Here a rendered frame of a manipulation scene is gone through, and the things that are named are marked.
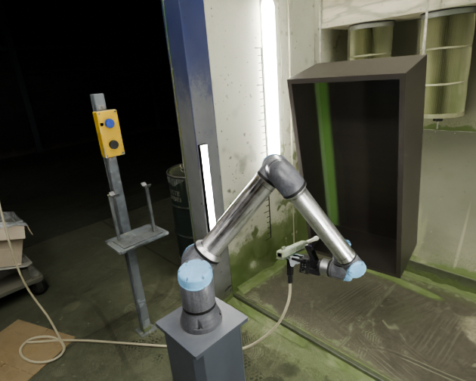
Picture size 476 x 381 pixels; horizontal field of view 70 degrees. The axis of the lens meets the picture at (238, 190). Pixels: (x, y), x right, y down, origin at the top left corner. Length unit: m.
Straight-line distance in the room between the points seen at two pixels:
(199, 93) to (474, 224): 2.20
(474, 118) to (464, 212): 0.74
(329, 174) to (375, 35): 1.21
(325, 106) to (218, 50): 0.77
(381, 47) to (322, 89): 0.97
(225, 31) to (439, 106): 1.62
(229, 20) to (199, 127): 0.71
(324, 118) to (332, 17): 1.11
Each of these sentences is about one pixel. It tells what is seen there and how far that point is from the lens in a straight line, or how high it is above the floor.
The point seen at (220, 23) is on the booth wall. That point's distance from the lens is 2.36.
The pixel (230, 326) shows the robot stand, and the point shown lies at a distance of 1.61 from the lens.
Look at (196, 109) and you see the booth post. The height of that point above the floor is 1.49.
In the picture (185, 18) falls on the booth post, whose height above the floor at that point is 2.00.
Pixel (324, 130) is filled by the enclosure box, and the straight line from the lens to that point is 2.35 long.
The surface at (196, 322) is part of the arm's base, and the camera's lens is 1.57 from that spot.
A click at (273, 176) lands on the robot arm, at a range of 1.42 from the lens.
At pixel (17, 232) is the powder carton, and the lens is 3.25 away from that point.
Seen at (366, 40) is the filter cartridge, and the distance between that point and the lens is 3.12.
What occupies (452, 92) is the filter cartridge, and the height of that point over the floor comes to 1.44.
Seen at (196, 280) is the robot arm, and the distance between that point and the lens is 1.46.
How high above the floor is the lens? 1.70
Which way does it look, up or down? 19 degrees down
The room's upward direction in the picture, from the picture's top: 5 degrees counter-clockwise
